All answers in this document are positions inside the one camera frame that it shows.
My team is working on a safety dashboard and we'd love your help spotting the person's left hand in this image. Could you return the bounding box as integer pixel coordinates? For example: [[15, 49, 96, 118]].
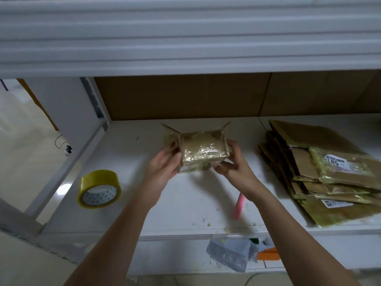
[[140, 141, 183, 210]]

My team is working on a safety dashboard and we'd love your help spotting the person's right hand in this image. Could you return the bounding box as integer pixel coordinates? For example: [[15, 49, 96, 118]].
[[212, 140, 270, 204]]

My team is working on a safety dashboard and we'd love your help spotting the pink utility knife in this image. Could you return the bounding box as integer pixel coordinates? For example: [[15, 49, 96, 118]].
[[231, 191, 248, 222]]

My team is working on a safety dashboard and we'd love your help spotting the barcode label cardboard box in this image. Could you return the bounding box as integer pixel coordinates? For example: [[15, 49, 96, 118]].
[[160, 120, 233, 174]]

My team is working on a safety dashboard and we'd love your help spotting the yellow tape roll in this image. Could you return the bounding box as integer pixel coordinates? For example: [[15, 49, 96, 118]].
[[77, 169, 123, 209]]

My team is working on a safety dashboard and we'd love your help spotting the stack of cardboard boxes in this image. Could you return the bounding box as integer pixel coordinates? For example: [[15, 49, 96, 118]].
[[258, 119, 381, 229]]

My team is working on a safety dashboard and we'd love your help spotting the white metal shelf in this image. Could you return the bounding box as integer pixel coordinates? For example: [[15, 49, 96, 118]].
[[0, 0, 381, 278]]

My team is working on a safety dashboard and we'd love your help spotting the person's right forearm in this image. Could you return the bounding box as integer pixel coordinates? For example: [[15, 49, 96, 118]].
[[250, 186, 362, 286]]

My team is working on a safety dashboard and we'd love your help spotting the person's left forearm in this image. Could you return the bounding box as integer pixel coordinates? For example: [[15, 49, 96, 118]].
[[64, 198, 160, 286]]

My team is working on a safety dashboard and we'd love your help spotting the orange plastic object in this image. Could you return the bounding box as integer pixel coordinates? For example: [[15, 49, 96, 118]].
[[255, 246, 281, 262]]

